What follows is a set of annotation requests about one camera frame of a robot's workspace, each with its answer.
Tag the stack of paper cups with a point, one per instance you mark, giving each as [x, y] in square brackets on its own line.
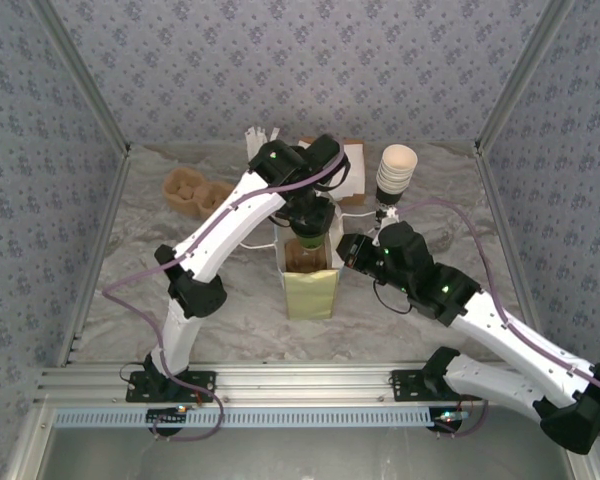
[397, 170]

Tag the white yellow paper bag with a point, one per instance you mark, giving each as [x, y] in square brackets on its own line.
[310, 300]

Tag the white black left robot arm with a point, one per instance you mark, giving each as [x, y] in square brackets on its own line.
[220, 225]

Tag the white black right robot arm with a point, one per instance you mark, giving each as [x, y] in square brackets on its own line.
[510, 335]

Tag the flat white paper bag stack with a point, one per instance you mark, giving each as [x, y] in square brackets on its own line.
[354, 170]

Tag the brown pulp cup carrier stack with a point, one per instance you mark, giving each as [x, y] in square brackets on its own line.
[185, 190]

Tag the small black controller board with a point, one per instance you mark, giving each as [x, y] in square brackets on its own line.
[450, 419]
[167, 419]

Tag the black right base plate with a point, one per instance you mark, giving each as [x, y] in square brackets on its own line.
[405, 387]

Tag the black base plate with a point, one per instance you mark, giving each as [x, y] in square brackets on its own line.
[405, 387]
[200, 387]

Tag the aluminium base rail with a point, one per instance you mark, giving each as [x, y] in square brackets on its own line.
[305, 385]

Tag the aluminium frame post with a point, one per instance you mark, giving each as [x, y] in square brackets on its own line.
[80, 75]
[525, 75]

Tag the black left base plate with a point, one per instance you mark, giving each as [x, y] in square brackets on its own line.
[200, 387]

